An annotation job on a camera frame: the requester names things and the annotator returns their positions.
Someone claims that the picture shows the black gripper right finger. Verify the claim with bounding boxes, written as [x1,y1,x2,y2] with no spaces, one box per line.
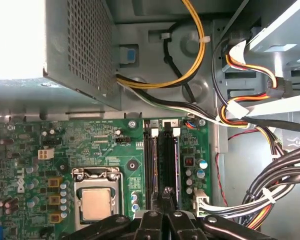
[164,187,273,240]

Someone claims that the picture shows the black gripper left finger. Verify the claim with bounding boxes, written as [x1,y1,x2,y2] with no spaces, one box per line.
[61,192,164,240]

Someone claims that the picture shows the black RAM slot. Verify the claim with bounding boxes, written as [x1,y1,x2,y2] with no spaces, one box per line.
[143,119,153,210]
[159,119,175,201]

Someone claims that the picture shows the metal socket cover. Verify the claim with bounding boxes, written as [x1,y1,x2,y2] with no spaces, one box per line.
[71,166,124,232]

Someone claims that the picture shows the black open PC case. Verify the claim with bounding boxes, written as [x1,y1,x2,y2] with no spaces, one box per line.
[0,0,300,240]

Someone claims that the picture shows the green motherboard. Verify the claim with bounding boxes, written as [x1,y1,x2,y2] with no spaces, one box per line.
[0,117,211,240]

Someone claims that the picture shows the white power socket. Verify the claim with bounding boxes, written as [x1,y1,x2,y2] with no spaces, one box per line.
[37,147,56,161]

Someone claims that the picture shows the blue plastic latch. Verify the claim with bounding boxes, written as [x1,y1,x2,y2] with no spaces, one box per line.
[119,44,139,66]

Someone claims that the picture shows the grey power supply unit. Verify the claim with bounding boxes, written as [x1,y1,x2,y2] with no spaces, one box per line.
[0,0,123,112]

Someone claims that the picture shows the grey metal drive cage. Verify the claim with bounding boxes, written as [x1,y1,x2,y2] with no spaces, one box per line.
[212,0,300,121]

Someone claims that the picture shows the white wire harness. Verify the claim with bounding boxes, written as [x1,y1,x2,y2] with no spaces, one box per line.
[193,188,276,219]

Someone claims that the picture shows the thin red twisted wire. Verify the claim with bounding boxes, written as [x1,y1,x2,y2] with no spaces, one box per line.
[214,132,254,207]

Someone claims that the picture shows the orange wire bundle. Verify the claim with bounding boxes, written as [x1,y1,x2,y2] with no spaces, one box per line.
[246,204,275,230]

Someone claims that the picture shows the black cable bundle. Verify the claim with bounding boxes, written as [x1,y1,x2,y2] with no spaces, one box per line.
[239,144,300,231]

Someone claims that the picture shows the black white wire bundle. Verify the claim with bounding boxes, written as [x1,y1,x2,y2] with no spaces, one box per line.
[116,77,251,129]

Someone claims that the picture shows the black round cable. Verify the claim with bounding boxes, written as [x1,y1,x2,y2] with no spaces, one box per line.
[162,21,199,104]

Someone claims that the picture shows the multicoloured power wires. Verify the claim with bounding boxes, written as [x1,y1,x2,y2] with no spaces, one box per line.
[212,39,286,131]

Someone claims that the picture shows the yellow black wire pair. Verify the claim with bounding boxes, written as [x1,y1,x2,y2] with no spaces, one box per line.
[116,0,207,90]

